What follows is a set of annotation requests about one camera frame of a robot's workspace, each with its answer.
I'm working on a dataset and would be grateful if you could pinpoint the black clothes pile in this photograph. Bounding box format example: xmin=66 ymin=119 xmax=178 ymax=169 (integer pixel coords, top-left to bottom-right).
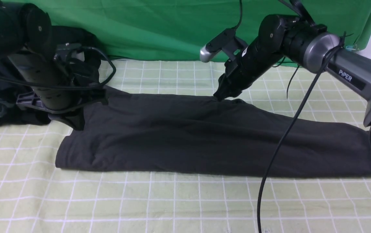
xmin=0 ymin=26 xmax=101 ymax=126

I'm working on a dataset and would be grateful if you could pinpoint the black cable, camera left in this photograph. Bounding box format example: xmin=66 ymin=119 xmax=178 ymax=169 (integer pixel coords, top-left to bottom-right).
xmin=0 ymin=47 xmax=117 ymax=91

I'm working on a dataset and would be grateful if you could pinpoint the gray long-sleeve top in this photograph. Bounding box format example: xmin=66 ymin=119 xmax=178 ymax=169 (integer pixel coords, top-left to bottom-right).
xmin=55 ymin=87 xmax=371 ymax=178

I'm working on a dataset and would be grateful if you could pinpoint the green backdrop cloth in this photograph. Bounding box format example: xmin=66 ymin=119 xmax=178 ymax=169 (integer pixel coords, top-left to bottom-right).
xmin=0 ymin=0 xmax=371 ymax=68

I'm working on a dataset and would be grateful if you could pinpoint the silver wrist camera, camera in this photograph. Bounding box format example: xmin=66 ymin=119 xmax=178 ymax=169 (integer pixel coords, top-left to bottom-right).
xmin=200 ymin=28 xmax=248 ymax=62
xmin=54 ymin=43 xmax=101 ymax=84

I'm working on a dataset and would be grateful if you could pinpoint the black robot arm, camera right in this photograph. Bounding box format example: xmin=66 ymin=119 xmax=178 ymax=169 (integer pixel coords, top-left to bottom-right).
xmin=234 ymin=15 xmax=371 ymax=145

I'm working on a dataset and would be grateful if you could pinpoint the light green checkered tablecloth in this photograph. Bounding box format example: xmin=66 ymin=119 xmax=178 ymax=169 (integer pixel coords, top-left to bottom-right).
xmin=0 ymin=60 xmax=371 ymax=233

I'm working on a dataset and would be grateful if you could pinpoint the black cable, camera right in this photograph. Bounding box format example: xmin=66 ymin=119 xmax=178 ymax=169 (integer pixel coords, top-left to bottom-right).
xmin=234 ymin=0 xmax=354 ymax=233

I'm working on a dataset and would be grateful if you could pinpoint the black gripper, camera right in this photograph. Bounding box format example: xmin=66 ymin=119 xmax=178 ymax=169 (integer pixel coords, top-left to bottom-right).
xmin=213 ymin=60 xmax=254 ymax=101

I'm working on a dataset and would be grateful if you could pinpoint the silver wrist camera, camera right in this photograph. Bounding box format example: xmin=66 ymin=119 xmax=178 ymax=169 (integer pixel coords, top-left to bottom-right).
xmin=200 ymin=28 xmax=248 ymax=62

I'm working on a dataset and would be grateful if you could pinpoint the black robot arm, camera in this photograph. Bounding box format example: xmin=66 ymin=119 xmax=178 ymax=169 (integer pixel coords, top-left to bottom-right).
xmin=234 ymin=15 xmax=371 ymax=145
xmin=0 ymin=0 xmax=75 ymax=110

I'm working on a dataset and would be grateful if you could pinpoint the blue binder clip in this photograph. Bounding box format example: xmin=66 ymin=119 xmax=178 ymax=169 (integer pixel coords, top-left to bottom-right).
xmin=345 ymin=44 xmax=360 ymax=52

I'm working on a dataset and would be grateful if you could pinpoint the black robot arm, camera left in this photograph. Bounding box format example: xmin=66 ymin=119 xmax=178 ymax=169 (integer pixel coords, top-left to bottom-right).
xmin=0 ymin=0 xmax=75 ymax=110

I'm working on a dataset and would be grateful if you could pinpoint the black cable, camera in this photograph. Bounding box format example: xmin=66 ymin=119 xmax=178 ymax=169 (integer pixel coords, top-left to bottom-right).
xmin=0 ymin=47 xmax=117 ymax=91
xmin=234 ymin=0 xmax=354 ymax=233

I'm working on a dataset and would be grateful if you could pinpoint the black gripper, camera left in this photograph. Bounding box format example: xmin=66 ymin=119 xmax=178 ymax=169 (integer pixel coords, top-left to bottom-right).
xmin=16 ymin=89 xmax=108 ymax=131

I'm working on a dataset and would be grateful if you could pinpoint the silver wrist camera, camera left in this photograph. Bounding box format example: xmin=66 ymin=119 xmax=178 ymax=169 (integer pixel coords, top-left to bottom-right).
xmin=54 ymin=43 xmax=101 ymax=84

